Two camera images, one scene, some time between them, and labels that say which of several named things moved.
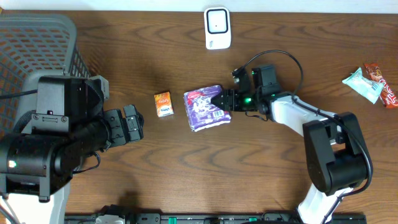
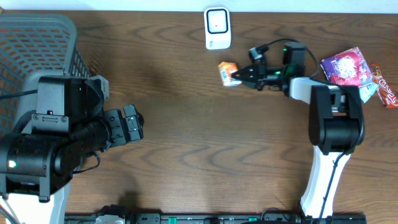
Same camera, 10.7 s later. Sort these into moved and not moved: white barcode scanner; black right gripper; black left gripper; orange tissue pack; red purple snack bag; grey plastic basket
Moved: orange tissue pack; red purple snack bag; black right gripper
Not moved: black left gripper; grey plastic basket; white barcode scanner
